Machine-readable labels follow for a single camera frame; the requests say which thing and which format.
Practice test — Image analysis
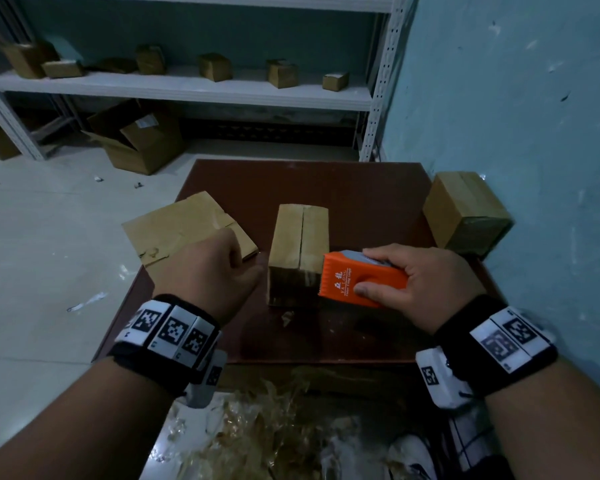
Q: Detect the person's right hand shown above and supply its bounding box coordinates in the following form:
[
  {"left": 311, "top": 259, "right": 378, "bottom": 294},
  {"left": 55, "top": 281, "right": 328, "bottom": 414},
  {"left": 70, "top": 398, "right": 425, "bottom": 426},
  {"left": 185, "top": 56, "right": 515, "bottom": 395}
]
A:
[{"left": 353, "top": 244, "right": 487, "bottom": 336}]

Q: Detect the person's left hand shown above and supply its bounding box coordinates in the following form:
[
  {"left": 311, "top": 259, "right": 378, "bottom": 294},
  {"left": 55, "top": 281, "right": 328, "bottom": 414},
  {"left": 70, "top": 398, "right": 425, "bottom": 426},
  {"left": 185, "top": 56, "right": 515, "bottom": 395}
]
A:
[{"left": 152, "top": 228, "right": 265, "bottom": 326}]

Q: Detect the orange tape dispenser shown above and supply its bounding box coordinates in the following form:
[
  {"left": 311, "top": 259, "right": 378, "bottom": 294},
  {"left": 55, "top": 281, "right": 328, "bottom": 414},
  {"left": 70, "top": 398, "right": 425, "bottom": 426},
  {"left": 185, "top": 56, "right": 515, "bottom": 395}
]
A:
[{"left": 317, "top": 250, "right": 410, "bottom": 309}]

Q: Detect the person's right forearm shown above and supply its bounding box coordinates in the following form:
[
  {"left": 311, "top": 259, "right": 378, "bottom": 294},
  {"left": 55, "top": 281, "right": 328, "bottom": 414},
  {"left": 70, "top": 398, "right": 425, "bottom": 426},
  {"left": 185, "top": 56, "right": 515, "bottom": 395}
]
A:
[{"left": 481, "top": 357, "right": 600, "bottom": 480}]

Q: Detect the person's left forearm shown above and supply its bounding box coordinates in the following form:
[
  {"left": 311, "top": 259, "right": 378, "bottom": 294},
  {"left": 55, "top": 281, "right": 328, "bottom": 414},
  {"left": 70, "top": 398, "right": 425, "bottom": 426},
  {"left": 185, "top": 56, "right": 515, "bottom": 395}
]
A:
[{"left": 0, "top": 357, "right": 192, "bottom": 480}]

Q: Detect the tall taped cardboard box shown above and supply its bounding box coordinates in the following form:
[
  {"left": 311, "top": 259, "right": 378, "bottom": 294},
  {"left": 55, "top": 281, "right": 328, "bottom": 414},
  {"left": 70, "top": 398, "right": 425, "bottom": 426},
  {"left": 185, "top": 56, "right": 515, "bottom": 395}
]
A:
[{"left": 266, "top": 203, "right": 330, "bottom": 308}]

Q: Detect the flat cardboard sheet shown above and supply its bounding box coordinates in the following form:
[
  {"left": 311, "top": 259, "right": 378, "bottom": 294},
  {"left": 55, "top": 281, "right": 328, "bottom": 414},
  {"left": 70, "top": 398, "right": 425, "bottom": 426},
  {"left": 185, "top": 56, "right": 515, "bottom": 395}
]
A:
[{"left": 121, "top": 191, "right": 260, "bottom": 269}]

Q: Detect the black wristband with marker tags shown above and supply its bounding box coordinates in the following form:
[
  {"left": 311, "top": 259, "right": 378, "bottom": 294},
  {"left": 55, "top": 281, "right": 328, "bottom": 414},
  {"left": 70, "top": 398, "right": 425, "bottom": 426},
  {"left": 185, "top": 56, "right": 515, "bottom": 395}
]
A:
[
  {"left": 414, "top": 294, "right": 560, "bottom": 411},
  {"left": 106, "top": 294, "right": 229, "bottom": 410}
]

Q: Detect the wide sealed cardboard box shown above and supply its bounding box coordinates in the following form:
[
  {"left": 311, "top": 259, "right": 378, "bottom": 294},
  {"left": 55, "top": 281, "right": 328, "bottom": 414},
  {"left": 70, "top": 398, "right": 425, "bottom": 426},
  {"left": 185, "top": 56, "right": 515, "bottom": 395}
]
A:
[{"left": 422, "top": 171, "right": 514, "bottom": 258}]

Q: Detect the pile of crumpled clear tape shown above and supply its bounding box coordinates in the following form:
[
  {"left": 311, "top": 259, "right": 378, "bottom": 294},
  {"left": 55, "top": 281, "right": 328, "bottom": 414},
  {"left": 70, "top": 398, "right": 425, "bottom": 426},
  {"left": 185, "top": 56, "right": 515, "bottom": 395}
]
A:
[{"left": 155, "top": 367, "right": 396, "bottom": 480}]

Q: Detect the white paper scrap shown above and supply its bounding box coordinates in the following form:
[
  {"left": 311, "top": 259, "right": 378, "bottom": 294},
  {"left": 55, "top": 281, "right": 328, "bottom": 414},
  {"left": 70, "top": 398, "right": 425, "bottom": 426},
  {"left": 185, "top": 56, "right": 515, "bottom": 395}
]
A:
[{"left": 66, "top": 292, "right": 109, "bottom": 314}]

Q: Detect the large open cardboard box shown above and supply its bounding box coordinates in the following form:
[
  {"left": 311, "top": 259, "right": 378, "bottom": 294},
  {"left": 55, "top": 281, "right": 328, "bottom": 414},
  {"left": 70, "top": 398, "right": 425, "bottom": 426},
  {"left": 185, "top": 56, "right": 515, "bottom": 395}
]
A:
[{"left": 81, "top": 99, "right": 186, "bottom": 176}]

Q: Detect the white metal shelf rack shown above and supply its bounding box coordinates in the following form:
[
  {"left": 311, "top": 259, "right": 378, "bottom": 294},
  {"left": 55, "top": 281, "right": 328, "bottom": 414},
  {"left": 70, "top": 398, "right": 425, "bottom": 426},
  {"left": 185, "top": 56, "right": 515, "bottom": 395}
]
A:
[{"left": 0, "top": 0, "right": 417, "bottom": 163}]

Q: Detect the row of small cardboard boxes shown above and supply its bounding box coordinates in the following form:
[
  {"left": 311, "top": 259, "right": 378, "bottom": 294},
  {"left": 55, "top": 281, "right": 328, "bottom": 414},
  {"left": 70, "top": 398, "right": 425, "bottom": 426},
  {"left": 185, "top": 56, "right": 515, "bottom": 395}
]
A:
[{"left": 2, "top": 40, "right": 351, "bottom": 93}]

